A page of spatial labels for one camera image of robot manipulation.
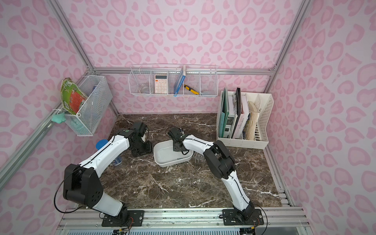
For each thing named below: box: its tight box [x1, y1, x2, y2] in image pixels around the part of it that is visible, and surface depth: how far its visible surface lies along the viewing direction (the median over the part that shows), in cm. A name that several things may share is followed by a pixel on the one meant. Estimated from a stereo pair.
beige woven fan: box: [245, 101, 260, 141], surface depth 93 cm
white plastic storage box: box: [153, 140, 194, 167], surface depth 97 cm
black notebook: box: [231, 87, 242, 139], surface depth 88 cm
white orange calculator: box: [154, 74, 168, 94], surface depth 97 cm
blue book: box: [173, 65, 187, 97], surface depth 90 cm
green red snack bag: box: [60, 76, 88, 115], surface depth 75 cm
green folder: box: [218, 86, 230, 139], surface depth 85 cm
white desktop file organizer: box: [216, 90, 275, 150], surface depth 94 cm
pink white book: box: [233, 93, 250, 139], surface depth 90 cm
